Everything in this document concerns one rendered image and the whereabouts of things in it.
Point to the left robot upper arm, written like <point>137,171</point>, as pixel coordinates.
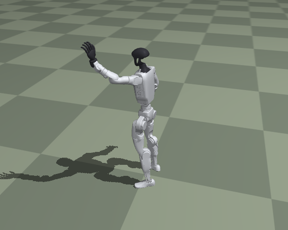
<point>131,80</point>

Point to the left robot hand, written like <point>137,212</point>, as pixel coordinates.
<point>91,52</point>

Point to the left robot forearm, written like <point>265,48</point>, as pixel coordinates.
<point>104,72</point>

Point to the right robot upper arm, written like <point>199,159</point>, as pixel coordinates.
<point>155,77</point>

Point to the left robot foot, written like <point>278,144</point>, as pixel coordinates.
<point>143,184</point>

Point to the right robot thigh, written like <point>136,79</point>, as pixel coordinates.
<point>151,140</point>

